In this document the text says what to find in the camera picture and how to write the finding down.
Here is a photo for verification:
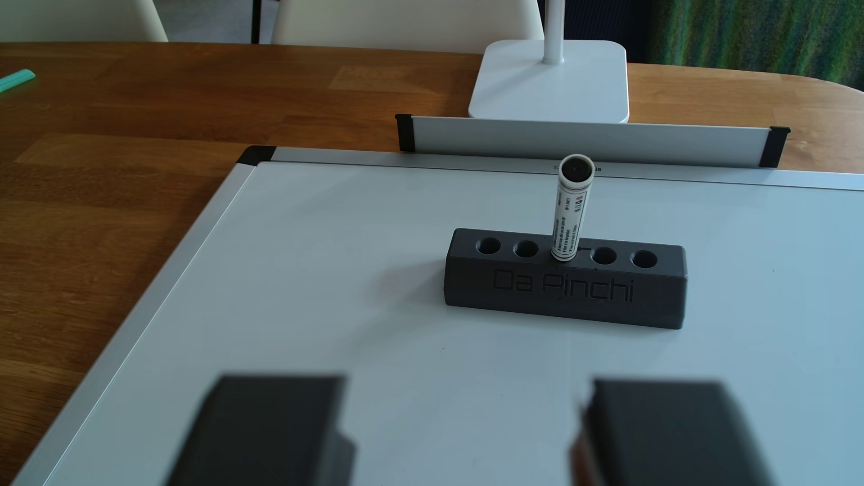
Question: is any white whiteboard marker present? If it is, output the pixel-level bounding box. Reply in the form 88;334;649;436
550;154;596;263

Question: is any grey Da Pinchi pen holder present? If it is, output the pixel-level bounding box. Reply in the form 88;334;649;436
443;228;689;330

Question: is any silver whiteboard pen tray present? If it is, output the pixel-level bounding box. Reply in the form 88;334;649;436
396;113;791;169

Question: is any white stand with square base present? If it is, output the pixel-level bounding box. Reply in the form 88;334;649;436
468;0;630;124

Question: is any green curtain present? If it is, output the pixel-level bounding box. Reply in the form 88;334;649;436
648;0;864;89

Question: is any cream chair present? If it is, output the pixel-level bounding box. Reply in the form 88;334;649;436
0;0;169;43
270;0;545;55

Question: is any teal pen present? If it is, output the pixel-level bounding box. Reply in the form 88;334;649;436
0;69;36;94

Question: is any whiteboard with silver frame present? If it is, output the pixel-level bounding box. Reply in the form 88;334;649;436
10;145;864;486

